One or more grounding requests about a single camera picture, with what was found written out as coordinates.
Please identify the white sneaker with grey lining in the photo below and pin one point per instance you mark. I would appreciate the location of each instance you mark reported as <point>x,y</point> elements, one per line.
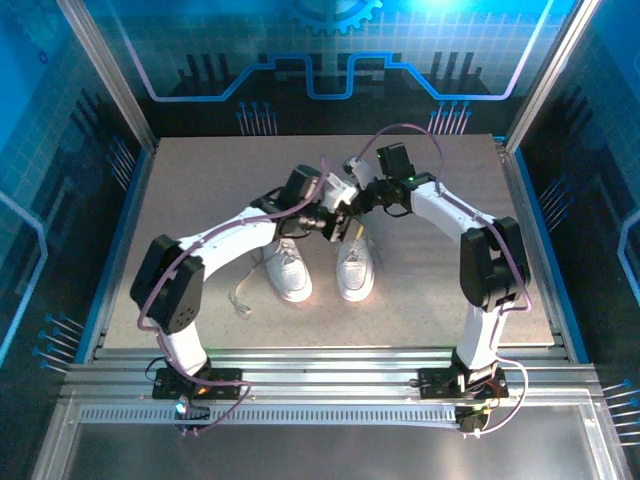
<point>355,280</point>
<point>290,280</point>

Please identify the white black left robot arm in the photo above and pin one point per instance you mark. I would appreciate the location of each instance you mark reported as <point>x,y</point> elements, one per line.
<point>230,235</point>

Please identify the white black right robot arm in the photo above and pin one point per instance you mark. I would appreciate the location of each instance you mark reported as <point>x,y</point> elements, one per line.
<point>445,205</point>

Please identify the black connector module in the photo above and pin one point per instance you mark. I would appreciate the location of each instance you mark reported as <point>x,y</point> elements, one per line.
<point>192,412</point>
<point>470,422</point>

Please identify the steel front plate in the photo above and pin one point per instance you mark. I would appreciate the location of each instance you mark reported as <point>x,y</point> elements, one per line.
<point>325,455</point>

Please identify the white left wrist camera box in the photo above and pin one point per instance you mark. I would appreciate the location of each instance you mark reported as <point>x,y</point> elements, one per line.
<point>340,190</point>

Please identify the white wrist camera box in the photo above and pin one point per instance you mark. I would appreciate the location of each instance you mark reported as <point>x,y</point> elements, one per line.
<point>340,190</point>
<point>361,172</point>

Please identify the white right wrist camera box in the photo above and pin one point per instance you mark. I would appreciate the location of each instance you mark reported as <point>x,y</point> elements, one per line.
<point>361,172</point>

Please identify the aluminium side rail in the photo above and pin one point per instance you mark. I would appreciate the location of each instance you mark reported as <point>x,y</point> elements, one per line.
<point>512,175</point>

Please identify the aluminium front rail frame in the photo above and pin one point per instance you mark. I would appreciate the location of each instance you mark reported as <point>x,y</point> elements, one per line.
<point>325,372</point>

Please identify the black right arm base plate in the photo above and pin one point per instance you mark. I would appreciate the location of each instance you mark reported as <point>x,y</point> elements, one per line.
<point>435,382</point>

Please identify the aluminium corner post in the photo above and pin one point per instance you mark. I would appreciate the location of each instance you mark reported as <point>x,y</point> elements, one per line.
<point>107,75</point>
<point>550,75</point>

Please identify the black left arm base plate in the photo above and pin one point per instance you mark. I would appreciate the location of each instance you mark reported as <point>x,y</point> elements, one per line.
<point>170,385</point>

